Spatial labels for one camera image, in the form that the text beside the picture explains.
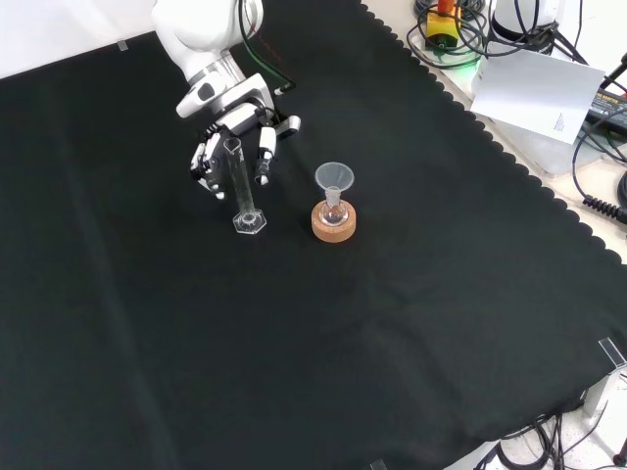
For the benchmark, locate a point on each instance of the pale board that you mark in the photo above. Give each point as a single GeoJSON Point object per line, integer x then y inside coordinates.
{"type": "Point", "coordinates": [529, 88]}

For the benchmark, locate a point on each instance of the white box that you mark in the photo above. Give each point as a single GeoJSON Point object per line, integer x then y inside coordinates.
{"type": "Point", "coordinates": [548, 152]}

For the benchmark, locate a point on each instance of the clear plastic funnel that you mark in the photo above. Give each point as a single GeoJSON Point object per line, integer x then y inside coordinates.
{"type": "Point", "coordinates": [334, 176]}

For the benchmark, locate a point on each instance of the black cloth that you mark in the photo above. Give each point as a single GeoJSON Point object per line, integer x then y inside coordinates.
{"type": "Point", "coordinates": [196, 318]}

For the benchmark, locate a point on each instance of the clear glass graduated cylinder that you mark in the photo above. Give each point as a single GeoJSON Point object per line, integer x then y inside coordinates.
{"type": "Point", "coordinates": [243, 196]}

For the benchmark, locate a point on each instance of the yellow stop button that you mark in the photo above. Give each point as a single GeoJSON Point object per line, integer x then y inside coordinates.
{"type": "Point", "coordinates": [443, 29]}

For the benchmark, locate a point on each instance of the black power adapter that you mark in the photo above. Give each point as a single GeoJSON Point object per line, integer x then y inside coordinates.
{"type": "Point", "coordinates": [610, 105]}

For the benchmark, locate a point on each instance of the clear round-bottom flask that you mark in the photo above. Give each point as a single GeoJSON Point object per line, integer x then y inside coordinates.
{"type": "Point", "coordinates": [334, 215]}

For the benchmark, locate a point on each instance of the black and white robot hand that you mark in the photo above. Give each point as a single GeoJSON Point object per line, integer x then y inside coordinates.
{"type": "Point", "coordinates": [267, 147]}

